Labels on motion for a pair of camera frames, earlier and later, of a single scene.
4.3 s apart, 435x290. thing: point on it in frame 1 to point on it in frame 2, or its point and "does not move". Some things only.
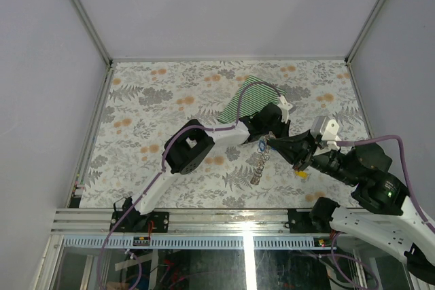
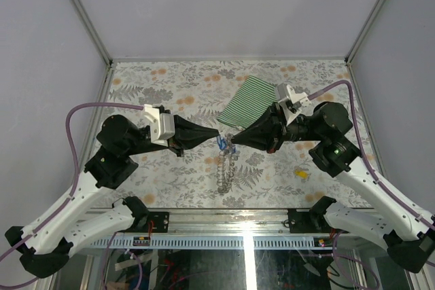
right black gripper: [298, 149] to [268, 132]
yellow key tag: [302, 174] does not move
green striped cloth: [254, 98] does not move
